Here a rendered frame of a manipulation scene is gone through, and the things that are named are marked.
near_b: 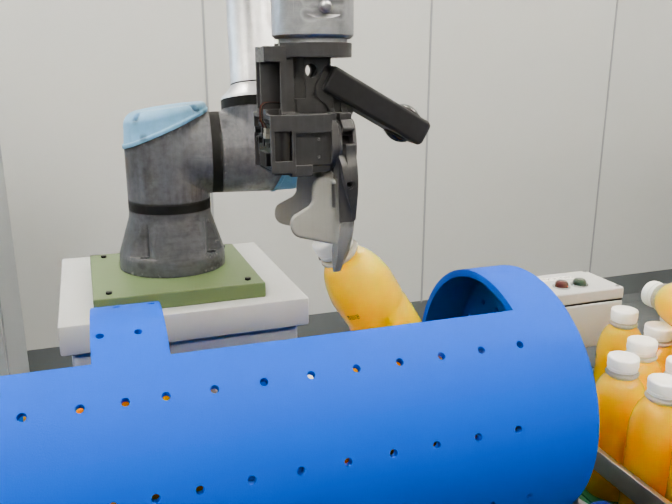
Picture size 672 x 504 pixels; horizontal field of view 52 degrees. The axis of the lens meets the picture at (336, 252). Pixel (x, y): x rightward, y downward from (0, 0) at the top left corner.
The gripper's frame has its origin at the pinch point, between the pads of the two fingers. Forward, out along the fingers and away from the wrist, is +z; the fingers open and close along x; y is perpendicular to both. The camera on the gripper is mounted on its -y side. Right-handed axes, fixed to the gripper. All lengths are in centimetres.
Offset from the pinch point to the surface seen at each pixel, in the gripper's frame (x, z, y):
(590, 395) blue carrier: 12.6, 13.4, -22.0
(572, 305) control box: -25, 19, -49
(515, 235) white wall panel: -274, 76, -202
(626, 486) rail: 4.6, 31.4, -35.4
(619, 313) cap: -16, 18, -50
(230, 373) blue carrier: 8.5, 7.6, 12.5
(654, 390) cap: 4.5, 19.2, -38.0
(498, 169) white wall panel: -273, 37, -188
